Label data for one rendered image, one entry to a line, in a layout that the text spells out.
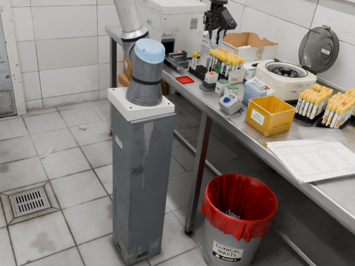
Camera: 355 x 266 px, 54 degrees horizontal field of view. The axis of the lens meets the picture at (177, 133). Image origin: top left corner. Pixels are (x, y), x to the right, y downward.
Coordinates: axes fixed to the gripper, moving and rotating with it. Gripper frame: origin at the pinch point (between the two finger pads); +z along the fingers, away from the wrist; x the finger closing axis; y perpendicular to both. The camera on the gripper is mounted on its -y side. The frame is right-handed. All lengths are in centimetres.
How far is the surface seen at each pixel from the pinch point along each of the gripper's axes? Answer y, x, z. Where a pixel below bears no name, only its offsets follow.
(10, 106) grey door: 160, 80, 98
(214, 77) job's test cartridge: -2.1, -0.9, 14.1
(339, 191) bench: -79, 2, 21
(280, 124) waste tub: -44.9, -3.4, 16.1
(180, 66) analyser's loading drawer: 20.4, 4.8, 16.9
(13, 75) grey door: 160, 73, 72
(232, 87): -14.4, -1.9, 13.8
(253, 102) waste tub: -32.3, 0.8, 12.0
